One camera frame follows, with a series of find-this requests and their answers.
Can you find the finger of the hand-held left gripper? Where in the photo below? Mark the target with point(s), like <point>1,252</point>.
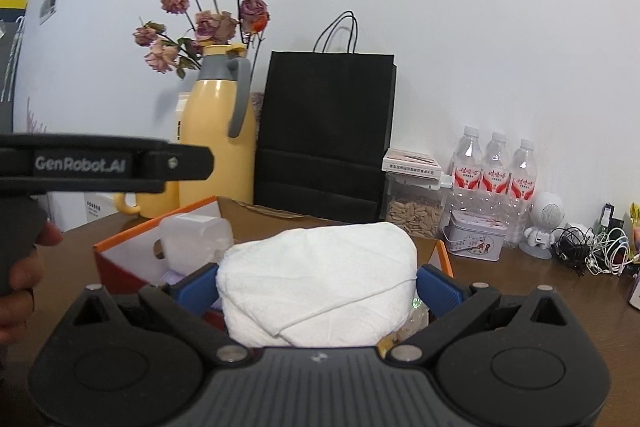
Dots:
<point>185,162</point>

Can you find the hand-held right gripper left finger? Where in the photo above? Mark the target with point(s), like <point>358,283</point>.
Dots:
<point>195,284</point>

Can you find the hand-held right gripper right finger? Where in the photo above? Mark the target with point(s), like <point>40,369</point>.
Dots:
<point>440,289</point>

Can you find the clear plastic storage box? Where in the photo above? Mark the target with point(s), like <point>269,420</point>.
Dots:
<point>195,237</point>

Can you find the red cardboard box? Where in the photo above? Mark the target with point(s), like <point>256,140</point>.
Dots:
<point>280,219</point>

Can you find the white cloth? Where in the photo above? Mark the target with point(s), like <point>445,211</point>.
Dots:
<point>320,277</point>

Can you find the person's left hand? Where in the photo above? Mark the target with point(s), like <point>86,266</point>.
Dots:
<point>27,272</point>

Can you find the yellow thermos jug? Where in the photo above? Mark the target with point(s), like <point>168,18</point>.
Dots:
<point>215,132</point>

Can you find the yellow mug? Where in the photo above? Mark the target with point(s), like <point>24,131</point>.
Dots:
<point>155,204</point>

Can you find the floral tin box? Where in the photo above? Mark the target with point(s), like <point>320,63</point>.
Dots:
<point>475,237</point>

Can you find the clear jar of seeds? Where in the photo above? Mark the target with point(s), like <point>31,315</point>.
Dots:
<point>415,212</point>

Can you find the small white flat box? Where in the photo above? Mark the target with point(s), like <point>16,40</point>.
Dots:
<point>410,162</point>

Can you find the white robot toy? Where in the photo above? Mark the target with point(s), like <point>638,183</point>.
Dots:
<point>547,212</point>

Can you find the clear water bottle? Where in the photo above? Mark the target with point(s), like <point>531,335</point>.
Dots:
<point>496,162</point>
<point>522,172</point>
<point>467,157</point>

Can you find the dried rose bouquet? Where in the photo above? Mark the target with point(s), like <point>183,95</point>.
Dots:
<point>215,27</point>

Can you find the black paper bag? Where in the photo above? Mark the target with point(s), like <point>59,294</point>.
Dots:
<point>325,132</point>

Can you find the black charger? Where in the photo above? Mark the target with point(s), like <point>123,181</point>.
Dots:
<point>609,217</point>

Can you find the purple tissue box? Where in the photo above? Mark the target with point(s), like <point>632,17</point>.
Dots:
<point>635,292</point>

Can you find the yellow green packet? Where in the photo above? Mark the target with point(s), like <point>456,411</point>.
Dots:
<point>635,213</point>

